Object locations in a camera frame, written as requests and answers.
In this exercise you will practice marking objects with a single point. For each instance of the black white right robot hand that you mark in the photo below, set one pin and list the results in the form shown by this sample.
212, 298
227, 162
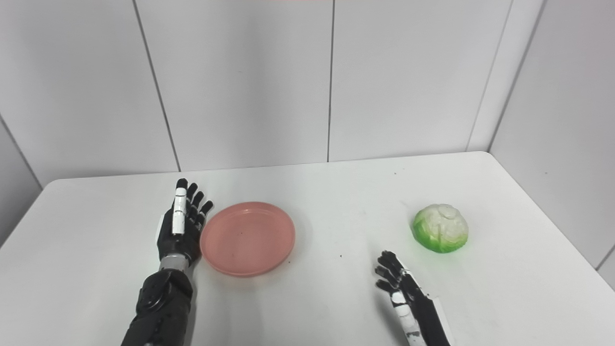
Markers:
423, 307

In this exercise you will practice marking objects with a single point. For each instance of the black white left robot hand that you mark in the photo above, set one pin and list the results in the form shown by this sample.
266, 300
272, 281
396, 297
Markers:
175, 242

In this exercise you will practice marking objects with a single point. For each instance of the pink plastic plate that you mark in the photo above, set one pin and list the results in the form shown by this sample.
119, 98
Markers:
247, 239

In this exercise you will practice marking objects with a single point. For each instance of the green white toy cabbage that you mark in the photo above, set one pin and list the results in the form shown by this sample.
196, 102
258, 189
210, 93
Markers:
441, 228

